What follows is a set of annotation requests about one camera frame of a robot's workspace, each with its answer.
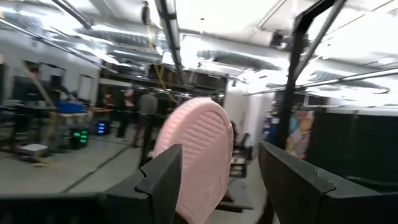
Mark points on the black monitor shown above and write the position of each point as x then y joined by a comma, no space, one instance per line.
25,88

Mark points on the blue storage bin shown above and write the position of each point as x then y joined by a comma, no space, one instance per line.
70,107

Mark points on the silver ceiling air duct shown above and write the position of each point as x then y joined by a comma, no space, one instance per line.
118,35
239,59

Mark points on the white box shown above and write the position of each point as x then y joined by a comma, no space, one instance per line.
32,150

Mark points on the pink foam slide sandal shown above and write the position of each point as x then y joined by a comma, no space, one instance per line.
202,140

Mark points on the computer tower with blue lights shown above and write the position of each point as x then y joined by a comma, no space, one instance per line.
101,128

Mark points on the black metal rig frame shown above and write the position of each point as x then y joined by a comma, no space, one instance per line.
290,93

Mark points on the computer tower with green lights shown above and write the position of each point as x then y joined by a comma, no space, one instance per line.
79,138

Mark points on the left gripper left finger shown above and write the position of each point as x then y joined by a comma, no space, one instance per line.
158,193

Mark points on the black desk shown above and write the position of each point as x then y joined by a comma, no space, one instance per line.
31,110

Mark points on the person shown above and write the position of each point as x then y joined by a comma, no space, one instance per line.
126,107
147,105

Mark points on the colourful poster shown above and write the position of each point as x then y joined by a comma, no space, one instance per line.
299,133

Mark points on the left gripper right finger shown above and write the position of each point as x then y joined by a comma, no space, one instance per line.
295,193

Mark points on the black vertical frame post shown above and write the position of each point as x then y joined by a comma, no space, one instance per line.
171,31

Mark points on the black partition wall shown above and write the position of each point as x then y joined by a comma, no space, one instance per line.
357,143

